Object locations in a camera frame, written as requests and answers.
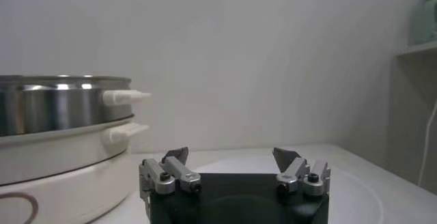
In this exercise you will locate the white electric cooker base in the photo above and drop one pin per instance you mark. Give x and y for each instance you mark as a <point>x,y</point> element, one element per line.
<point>68,164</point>

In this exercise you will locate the white wall shelf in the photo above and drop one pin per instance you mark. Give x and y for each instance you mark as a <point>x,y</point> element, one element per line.
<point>420,48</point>

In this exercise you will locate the green item on shelf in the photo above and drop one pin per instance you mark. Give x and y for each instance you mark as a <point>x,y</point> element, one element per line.
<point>425,20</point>

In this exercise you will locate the perforated steel steamer basket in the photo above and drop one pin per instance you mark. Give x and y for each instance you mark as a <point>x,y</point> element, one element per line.
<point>51,109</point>

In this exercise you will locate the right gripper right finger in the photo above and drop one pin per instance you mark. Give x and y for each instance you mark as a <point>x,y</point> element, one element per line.
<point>297,169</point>

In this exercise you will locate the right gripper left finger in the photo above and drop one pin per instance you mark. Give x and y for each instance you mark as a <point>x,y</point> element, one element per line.
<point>177,172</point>

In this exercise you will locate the large white plate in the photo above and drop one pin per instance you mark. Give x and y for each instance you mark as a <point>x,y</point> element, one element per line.
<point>348,198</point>

